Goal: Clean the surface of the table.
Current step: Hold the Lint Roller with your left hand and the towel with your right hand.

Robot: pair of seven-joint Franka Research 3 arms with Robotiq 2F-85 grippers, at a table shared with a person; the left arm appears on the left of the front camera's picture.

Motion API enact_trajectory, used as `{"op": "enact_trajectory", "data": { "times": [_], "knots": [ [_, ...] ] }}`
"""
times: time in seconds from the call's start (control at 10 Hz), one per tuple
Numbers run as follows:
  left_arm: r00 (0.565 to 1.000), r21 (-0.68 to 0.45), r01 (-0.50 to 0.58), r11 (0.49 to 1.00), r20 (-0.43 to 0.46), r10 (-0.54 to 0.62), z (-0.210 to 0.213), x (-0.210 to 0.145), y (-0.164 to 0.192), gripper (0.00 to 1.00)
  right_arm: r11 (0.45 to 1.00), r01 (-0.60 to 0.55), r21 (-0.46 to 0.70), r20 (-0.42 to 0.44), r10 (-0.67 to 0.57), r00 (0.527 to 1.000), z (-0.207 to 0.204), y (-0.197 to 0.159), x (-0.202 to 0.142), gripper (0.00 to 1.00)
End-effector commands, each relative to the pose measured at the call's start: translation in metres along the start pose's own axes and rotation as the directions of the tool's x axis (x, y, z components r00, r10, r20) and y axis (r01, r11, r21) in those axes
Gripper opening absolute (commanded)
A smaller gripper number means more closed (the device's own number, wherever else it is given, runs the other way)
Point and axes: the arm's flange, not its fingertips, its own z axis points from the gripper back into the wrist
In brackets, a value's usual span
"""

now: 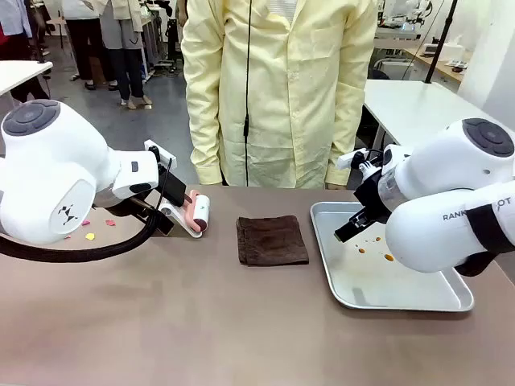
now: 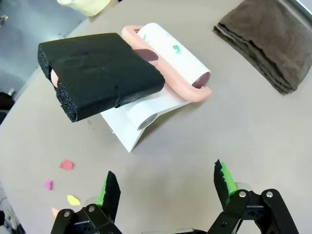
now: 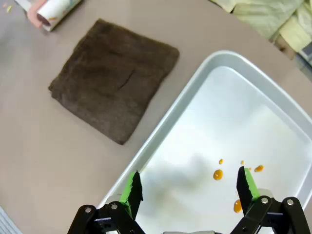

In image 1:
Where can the yellow paper scrap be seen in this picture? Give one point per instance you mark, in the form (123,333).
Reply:
(91,236)

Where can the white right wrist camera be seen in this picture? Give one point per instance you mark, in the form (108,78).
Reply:
(351,158)

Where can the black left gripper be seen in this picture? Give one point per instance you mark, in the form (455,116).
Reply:
(172,189)

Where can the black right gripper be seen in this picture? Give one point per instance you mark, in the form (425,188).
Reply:
(374,197)

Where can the person in grey apron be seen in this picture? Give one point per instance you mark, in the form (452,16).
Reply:
(126,52)

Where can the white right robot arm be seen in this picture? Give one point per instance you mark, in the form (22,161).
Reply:
(450,193)

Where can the person in dark clothes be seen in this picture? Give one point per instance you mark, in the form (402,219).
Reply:
(20,40)

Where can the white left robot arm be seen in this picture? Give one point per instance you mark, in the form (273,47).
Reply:
(52,169)

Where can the small white table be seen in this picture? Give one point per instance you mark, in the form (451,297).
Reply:
(20,72)

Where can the large pink paper scrap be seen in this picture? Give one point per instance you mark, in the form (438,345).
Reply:
(111,222)

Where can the white tissue box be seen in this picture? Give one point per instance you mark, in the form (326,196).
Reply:
(454,48)

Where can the dark brown cloth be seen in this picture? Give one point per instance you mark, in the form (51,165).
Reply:
(271,241)

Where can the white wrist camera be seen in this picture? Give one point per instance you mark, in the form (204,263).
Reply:
(159,149)
(351,158)

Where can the person in yellow coat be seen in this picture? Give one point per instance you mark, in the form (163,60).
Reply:
(289,92)

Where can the wooden desk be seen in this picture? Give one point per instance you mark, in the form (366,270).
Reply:
(438,64)

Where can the white folded stand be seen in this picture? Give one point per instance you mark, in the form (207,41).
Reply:
(177,219)

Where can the person in black trousers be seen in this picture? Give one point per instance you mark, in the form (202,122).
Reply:
(86,44)

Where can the black tripod pole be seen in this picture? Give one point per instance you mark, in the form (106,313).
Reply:
(440,40)

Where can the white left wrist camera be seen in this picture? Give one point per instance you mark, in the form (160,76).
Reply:
(159,149)

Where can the large white table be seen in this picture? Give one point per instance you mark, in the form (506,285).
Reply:
(422,108)

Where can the silver metal tray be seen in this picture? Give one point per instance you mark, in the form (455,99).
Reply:
(362,281)

